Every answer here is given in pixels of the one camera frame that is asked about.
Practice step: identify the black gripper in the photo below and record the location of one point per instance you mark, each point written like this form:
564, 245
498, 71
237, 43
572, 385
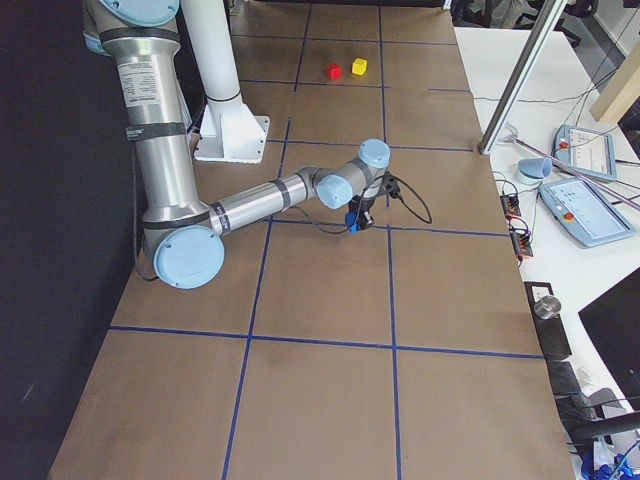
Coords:
363, 206

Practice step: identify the red wooden cube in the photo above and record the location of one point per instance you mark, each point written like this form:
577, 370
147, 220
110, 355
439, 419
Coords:
333, 71

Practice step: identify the yellow wooden cube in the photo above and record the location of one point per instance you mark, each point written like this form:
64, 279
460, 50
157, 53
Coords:
359, 66

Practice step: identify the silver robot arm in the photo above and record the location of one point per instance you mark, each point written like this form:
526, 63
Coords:
183, 234

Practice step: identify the upper orange black connector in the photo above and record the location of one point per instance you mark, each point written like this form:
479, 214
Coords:
510, 205

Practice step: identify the orange black connector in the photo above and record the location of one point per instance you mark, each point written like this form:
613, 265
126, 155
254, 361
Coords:
521, 243
510, 205

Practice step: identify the lower orange black connector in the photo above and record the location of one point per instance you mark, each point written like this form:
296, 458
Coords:
521, 243

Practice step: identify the small metal cup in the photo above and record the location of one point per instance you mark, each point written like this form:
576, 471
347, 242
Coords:
547, 307

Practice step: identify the near teach pendant tablet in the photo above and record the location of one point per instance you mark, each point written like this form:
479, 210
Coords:
585, 213

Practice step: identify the teach pendant tablet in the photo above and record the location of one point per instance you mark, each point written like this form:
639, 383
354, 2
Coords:
585, 213
589, 152

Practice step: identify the black box under cup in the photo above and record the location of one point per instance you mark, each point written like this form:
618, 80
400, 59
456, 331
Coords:
550, 331

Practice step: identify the far teach pendant tablet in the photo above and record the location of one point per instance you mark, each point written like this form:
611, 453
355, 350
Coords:
589, 152

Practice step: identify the black monitor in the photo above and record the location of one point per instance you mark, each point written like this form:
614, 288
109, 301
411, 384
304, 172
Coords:
612, 324

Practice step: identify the wooden board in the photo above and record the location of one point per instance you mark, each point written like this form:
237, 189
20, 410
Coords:
621, 91

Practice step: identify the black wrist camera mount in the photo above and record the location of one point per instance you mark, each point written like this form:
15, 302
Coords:
390, 186

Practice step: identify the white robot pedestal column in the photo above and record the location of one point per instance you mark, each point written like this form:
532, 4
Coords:
229, 132

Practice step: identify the aluminium frame post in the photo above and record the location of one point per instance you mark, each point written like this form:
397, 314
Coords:
548, 16

